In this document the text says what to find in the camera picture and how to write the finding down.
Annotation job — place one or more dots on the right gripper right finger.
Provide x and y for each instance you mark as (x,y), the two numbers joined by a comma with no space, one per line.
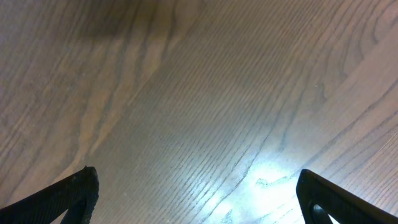
(321,201)

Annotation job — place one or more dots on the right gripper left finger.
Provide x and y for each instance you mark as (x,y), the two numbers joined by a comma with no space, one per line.
(74,196)

